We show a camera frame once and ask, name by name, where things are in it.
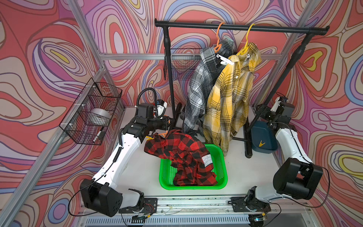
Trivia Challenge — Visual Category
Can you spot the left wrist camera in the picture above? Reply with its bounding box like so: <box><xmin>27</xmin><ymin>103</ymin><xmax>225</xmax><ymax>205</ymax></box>
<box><xmin>157</xmin><ymin>99</ymin><xmax>167</xmax><ymax>118</ymax></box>

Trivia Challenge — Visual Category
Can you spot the teal clothespin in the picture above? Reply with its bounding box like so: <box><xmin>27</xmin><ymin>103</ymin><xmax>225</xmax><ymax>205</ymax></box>
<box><xmin>224</xmin><ymin>36</ymin><xmax>235</xmax><ymax>43</ymax></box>

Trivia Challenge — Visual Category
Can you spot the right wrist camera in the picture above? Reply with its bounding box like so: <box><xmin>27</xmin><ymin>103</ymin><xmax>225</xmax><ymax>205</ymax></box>
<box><xmin>271</xmin><ymin>96</ymin><xmax>288</xmax><ymax>112</ymax></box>

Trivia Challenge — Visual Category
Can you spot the yellow hanger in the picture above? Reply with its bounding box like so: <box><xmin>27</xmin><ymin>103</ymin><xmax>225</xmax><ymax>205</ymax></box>
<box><xmin>236</xmin><ymin>23</ymin><xmax>255</xmax><ymax>56</ymax></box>

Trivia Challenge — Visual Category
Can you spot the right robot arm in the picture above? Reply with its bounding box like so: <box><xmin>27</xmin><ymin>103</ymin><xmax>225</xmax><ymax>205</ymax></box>
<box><xmin>244</xmin><ymin>97</ymin><xmax>323</xmax><ymax>211</ymax></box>

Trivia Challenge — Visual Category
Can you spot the red black plaid shirt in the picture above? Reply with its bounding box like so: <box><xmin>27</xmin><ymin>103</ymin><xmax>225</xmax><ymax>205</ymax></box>
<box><xmin>144</xmin><ymin>129</ymin><xmax>217</xmax><ymax>186</ymax></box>

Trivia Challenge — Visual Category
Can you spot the grey plaid shirt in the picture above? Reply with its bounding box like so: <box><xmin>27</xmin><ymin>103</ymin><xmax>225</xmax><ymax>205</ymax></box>
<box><xmin>182</xmin><ymin>39</ymin><xmax>236</xmax><ymax>135</ymax></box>

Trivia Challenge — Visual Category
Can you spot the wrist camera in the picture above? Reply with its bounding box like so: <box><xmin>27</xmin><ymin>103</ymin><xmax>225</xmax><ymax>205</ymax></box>
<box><xmin>271</xmin><ymin>96</ymin><xmax>288</xmax><ymax>112</ymax></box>
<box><xmin>157</xmin><ymin>99</ymin><xmax>167</xmax><ymax>118</ymax></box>

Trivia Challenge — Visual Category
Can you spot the dark teal tray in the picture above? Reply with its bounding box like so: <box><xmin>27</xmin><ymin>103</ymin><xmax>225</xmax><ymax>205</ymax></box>
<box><xmin>251</xmin><ymin>121</ymin><xmax>278</xmax><ymax>154</ymax></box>

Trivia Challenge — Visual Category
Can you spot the black wire basket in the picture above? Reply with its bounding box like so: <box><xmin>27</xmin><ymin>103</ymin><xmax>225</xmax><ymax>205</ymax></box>
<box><xmin>59</xmin><ymin>78</ymin><xmax>123</xmax><ymax>145</ymax></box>

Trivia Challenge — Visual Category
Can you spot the white marker in wire basket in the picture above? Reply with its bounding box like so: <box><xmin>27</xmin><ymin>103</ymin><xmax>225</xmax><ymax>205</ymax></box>
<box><xmin>93</xmin><ymin>127</ymin><xmax>104</xmax><ymax>143</ymax></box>

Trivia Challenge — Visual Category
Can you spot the green plastic basket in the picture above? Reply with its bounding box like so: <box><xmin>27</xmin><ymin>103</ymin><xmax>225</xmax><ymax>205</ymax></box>
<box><xmin>159</xmin><ymin>144</ymin><xmax>228</xmax><ymax>190</ymax></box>

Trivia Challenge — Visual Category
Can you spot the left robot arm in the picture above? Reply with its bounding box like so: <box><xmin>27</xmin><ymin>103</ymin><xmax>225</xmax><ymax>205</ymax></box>
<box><xmin>79</xmin><ymin>100</ymin><xmax>173</xmax><ymax>217</ymax></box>

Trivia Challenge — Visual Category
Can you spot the yellow plaid shirt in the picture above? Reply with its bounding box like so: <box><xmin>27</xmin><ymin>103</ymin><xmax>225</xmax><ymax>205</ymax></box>
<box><xmin>203</xmin><ymin>42</ymin><xmax>261</xmax><ymax>156</ymax></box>

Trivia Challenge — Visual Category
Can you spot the black clothes rack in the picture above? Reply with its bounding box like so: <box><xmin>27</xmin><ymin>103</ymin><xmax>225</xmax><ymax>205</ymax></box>
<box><xmin>154</xmin><ymin>19</ymin><xmax>330</xmax><ymax>159</ymax></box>

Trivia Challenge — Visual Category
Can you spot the grey tape roll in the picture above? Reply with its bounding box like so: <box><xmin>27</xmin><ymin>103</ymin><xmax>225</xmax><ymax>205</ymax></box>
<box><xmin>87</xmin><ymin>108</ymin><xmax>111</xmax><ymax>126</ymax></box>

